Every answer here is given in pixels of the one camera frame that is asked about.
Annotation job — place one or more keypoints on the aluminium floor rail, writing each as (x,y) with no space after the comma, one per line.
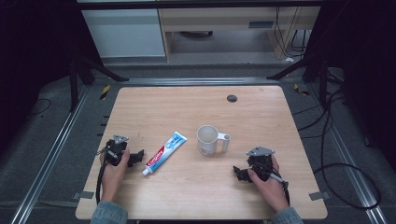
(345,155)
(199,81)
(46,161)

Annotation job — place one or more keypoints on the white cabinet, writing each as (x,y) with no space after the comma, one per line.
(124,32)

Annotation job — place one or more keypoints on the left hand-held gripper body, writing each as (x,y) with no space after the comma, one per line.
(115,150)

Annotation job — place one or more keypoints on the person's left hand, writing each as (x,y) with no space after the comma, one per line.
(113,179)

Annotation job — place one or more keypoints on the person's right hand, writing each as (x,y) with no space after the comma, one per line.
(270,189)

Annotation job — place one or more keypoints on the grey tape strip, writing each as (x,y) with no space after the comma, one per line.
(319,195)
(83,195)

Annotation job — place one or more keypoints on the grey round table grommet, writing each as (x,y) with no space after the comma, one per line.
(232,98)

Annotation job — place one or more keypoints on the yellow and black tape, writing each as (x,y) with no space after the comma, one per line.
(300,90)
(105,92)

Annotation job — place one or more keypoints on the white and red toothpaste tube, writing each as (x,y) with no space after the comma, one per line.
(165,153)

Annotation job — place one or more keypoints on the light wooden desk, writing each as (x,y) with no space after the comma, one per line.
(230,19)

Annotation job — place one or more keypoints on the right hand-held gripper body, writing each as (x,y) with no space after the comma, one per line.
(261,161)

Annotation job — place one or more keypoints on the black metal stand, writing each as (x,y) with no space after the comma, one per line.
(82,67)
(311,67)

